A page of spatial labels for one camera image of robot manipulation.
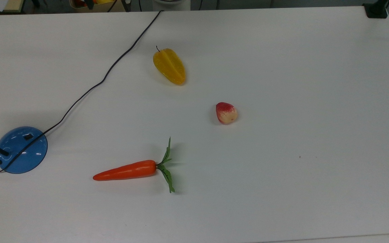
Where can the wooden side table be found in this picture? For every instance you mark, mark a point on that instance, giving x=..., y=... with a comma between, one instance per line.
x=0, y=6

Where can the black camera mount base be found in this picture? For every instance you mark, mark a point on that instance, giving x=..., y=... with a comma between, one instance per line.
x=377, y=9

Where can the blue round lamp base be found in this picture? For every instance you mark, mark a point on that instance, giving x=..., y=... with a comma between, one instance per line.
x=22, y=150

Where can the orange toy carrot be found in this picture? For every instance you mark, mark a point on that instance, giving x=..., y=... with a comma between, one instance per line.
x=127, y=170

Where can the wooden box with toys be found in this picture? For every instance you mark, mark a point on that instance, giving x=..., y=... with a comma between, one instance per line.
x=96, y=5

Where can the yellow toy starfruit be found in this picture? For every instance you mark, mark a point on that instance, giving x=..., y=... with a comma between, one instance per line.
x=170, y=66

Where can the red toy strawberry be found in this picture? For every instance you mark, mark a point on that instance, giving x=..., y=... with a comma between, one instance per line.
x=226, y=113

